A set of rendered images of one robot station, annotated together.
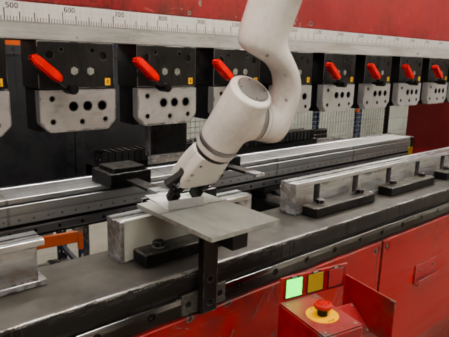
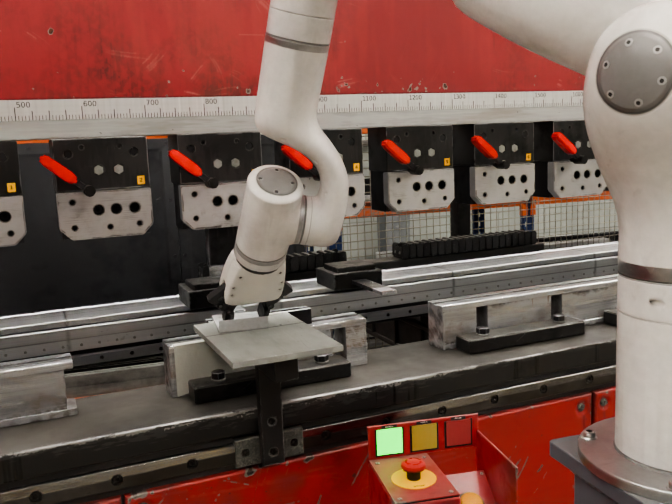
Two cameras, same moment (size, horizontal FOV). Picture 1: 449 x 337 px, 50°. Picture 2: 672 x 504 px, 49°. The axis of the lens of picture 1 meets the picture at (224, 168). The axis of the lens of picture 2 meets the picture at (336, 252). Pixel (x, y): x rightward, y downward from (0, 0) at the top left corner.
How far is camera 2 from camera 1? 47 cm
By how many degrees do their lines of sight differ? 18
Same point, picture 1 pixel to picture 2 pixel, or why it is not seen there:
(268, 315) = not seen: hidden behind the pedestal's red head
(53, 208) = (122, 332)
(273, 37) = (285, 118)
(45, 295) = (67, 426)
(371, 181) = (589, 304)
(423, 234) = not seen: outside the picture
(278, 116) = (320, 213)
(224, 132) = (249, 234)
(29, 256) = (56, 380)
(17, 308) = (30, 436)
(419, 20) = not seen: hidden behind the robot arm
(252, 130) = (284, 231)
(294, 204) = (442, 334)
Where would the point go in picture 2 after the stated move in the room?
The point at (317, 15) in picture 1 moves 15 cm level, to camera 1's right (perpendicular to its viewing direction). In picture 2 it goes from (455, 73) to (534, 68)
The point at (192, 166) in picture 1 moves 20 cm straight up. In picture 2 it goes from (231, 277) to (223, 152)
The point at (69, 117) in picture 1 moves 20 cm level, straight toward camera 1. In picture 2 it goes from (94, 222) to (49, 238)
